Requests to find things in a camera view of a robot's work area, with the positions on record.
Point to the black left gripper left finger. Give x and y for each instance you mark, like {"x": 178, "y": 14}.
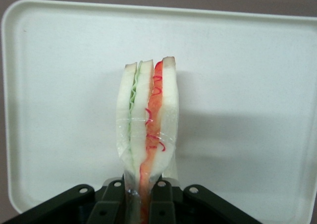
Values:
{"x": 111, "y": 199}

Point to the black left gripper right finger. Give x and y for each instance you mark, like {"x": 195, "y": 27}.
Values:
{"x": 163, "y": 199}

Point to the triangular sandwich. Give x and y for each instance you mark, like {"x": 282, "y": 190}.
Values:
{"x": 146, "y": 110}

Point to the cream rectangular plastic tray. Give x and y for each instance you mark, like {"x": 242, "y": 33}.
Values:
{"x": 62, "y": 85}

